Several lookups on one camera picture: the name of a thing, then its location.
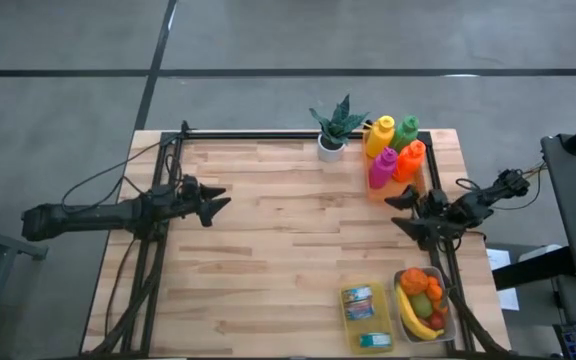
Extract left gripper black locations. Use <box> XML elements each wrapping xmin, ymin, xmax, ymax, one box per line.
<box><xmin>163</xmin><ymin>174</ymin><xmax>233</xmax><ymax>229</ymax></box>

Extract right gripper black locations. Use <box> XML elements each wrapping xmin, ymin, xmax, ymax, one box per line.
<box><xmin>384</xmin><ymin>184</ymin><xmax>465</xmax><ymax>252</ymax></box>

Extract neon red squeeze bottle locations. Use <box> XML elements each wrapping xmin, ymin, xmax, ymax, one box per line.
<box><xmin>392</xmin><ymin>139</ymin><xmax>428</xmax><ymax>182</ymax></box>

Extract magenta squeeze bottle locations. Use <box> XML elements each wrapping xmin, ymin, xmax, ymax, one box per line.
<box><xmin>367</xmin><ymin>146</ymin><xmax>400</xmax><ymax>191</ymax></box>

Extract orange toy bell pepper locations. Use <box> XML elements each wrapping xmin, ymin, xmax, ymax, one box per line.
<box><xmin>399</xmin><ymin>267</ymin><xmax>430</xmax><ymax>297</ymax></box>

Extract small orange carrots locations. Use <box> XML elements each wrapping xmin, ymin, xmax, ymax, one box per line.
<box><xmin>426</xmin><ymin>275</ymin><xmax>451</xmax><ymax>315</ymax></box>

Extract large yellow squeeze bottle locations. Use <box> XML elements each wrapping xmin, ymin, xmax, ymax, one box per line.
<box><xmin>365</xmin><ymin>114</ymin><xmax>398</xmax><ymax>160</ymax></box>

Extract green squeeze bottle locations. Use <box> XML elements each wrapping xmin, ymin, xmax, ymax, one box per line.
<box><xmin>389</xmin><ymin>114</ymin><xmax>421</xmax><ymax>154</ymax></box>

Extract green toy pear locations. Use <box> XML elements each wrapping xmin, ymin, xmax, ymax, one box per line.
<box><xmin>410</xmin><ymin>292</ymin><xmax>435</xmax><ymax>320</ymax></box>

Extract yellow toy banana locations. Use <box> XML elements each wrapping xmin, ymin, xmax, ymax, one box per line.
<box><xmin>395</xmin><ymin>284</ymin><xmax>446</xmax><ymax>342</ymax></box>

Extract tin can gold lid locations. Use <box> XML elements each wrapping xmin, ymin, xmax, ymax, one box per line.
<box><xmin>343</xmin><ymin>301</ymin><xmax>377</xmax><ymax>322</ymax></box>

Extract translucent orange bin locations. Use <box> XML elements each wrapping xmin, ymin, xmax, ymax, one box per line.
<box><xmin>362</xmin><ymin>130</ymin><xmax>429</xmax><ymax>204</ymax></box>

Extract white paper sheet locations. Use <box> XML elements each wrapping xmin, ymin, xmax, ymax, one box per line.
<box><xmin>485</xmin><ymin>248</ymin><xmax>520</xmax><ymax>311</ymax></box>

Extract snake plant in white pot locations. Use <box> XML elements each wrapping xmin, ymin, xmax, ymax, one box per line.
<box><xmin>309</xmin><ymin>93</ymin><xmax>370</xmax><ymax>164</ymax></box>

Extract grey plastic bin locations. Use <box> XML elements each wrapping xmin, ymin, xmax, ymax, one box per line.
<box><xmin>392</xmin><ymin>265</ymin><xmax>459</xmax><ymax>345</ymax></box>

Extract translucent yellow bin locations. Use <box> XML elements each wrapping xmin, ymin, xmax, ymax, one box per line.
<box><xmin>338</xmin><ymin>280</ymin><xmax>397</xmax><ymax>357</ymax></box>

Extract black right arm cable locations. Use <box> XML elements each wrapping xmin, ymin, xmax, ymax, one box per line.
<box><xmin>455</xmin><ymin>177</ymin><xmax>545</xmax><ymax>211</ymax></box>

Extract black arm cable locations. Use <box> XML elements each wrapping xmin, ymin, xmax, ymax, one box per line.
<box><xmin>455</xmin><ymin>177</ymin><xmax>545</xmax><ymax>211</ymax></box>
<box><xmin>60</xmin><ymin>119</ymin><xmax>190</xmax><ymax>212</ymax></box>

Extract black table frame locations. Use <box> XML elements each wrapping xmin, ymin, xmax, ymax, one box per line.
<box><xmin>80</xmin><ymin>129</ymin><xmax>512</xmax><ymax>360</ymax></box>

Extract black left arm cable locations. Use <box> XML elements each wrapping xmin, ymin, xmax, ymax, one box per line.
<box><xmin>60</xmin><ymin>119</ymin><xmax>190</xmax><ymax>212</ymax></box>

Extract bundle of coloured wires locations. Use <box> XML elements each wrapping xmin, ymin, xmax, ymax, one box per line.
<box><xmin>520</xmin><ymin>162</ymin><xmax>547</xmax><ymax>184</ymax></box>

